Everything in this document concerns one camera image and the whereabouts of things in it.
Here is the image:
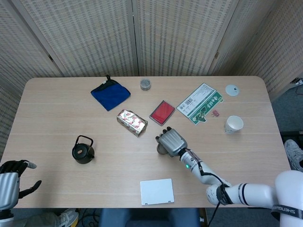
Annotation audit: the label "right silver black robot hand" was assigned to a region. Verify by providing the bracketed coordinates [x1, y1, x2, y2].
[155, 126, 188, 158]

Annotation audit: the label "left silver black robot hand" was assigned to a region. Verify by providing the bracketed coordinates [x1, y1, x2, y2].
[0, 159, 43, 210]

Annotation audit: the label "dark green ceramic cup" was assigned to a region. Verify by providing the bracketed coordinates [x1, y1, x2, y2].
[156, 143, 168, 156]

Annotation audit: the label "black cast iron teapot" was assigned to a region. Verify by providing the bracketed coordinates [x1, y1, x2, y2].
[71, 135, 96, 165]

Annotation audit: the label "red ink pad case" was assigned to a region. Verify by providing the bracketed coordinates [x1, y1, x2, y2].
[149, 100, 176, 126]

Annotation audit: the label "green white flat carton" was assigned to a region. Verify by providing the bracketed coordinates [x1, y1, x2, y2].
[176, 82, 224, 125]

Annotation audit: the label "silver patterned foil packet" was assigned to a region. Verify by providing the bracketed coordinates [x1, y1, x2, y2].
[116, 109, 149, 138]

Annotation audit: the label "white rectangular board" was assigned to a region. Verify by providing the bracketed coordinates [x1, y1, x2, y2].
[140, 178, 175, 206]

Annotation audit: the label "small clear round jar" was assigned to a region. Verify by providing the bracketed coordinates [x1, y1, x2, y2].
[140, 79, 152, 91]

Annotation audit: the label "white sneaker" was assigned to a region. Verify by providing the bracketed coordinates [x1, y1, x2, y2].
[55, 208, 79, 227]

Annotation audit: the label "blue folded cloth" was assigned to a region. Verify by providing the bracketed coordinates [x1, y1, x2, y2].
[90, 74, 132, 112]

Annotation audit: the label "white round lid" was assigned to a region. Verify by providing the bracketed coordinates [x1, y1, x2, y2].
[225, 85, 241, 96]

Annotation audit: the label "dark blue chair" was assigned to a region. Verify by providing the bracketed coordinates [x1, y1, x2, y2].
[98, 208, 202, 227]

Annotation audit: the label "grey sneaker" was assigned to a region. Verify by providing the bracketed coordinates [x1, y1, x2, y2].
[284, 139, 303, 172]

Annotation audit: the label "woven folding screen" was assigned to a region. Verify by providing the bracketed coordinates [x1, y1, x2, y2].
[0, 0, 303, 164]

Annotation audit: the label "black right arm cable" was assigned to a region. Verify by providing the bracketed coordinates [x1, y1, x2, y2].
[198, 162, 232, 227]

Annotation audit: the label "floor cables with plug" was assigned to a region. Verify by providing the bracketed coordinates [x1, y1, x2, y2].
[289, 77, 303, 95]

